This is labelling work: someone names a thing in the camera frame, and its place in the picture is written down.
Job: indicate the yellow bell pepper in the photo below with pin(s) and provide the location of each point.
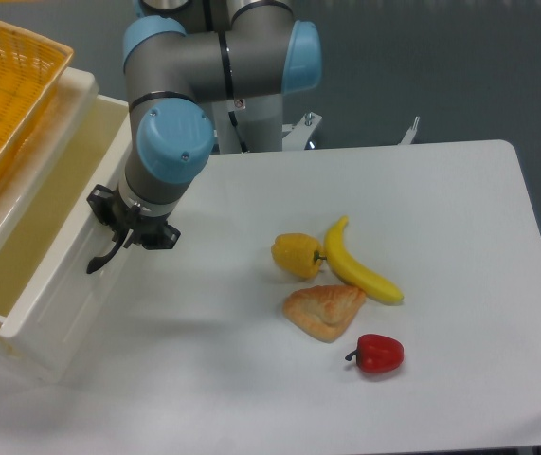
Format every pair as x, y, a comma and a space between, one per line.
299, 254

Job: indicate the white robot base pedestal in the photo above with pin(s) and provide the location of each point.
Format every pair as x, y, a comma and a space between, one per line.
253, 109

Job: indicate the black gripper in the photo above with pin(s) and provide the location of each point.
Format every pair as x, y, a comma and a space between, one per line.
152, 233

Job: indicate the red bell pepper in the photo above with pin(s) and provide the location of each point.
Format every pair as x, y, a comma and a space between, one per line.
376, 354

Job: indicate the black top drawer handle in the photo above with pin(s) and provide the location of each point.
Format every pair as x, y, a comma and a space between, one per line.
98, 262

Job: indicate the brown pastry bread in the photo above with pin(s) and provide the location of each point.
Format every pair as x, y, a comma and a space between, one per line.
324, 312

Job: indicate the yellow banana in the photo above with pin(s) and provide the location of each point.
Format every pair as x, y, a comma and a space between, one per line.
350, 271

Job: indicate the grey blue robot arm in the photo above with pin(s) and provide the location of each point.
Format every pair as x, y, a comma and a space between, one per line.
177, 57

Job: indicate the yellow woven basket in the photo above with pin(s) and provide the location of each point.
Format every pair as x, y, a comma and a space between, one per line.
30, 68

